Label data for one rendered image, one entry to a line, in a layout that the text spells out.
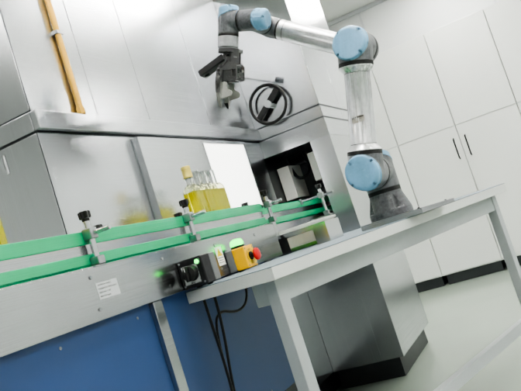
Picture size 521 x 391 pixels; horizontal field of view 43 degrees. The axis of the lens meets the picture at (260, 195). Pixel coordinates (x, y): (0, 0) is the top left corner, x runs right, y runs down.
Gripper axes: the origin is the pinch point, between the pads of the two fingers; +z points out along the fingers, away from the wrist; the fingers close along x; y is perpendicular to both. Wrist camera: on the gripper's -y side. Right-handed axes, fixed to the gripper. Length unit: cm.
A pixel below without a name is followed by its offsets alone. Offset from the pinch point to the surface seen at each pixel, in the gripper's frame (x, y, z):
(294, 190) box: 110, -13, 37
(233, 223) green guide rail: -15.1, 11.9, 41.4
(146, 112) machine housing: -0.7, -32.5, 2.1
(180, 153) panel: 9.8, -23.5, 17.7
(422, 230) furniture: 15, 70, 44
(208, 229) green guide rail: -34, 12, 42
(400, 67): 373, -11, -60
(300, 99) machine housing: 98, -5, -10
